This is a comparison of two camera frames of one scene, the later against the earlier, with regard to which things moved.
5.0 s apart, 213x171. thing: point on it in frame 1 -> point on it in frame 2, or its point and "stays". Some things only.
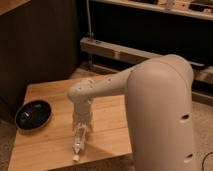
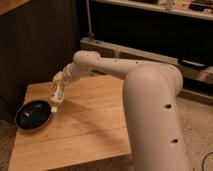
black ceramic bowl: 32,115 stays
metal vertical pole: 90,33 stays
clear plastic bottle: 79,132 -> 57,95
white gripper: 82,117 -> 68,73
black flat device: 199,65 stays
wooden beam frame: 128,55 stays
